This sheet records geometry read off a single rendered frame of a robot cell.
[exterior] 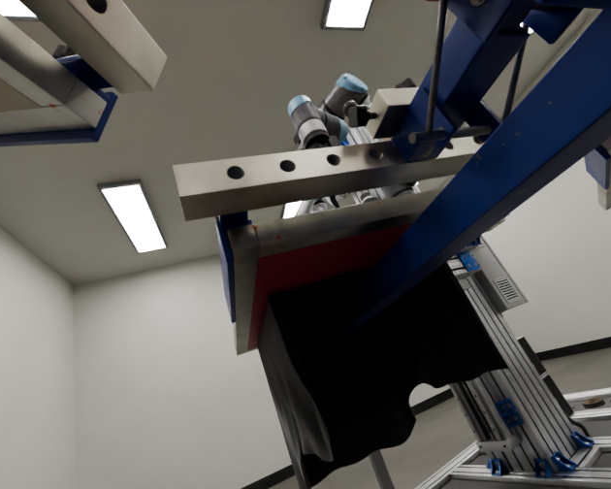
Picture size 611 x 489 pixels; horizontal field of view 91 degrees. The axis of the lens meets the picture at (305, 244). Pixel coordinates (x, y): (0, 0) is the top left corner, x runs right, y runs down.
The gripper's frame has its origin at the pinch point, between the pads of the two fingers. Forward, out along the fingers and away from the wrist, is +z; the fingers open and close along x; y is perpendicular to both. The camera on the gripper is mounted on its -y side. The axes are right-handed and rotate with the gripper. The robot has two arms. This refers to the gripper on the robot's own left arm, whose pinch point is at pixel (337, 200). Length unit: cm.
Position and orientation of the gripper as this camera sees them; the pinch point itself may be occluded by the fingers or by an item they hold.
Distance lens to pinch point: 73.2
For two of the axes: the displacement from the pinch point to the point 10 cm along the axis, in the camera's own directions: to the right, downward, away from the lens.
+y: 9.2, -2.1, 3.2
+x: -1.9, 5.0, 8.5
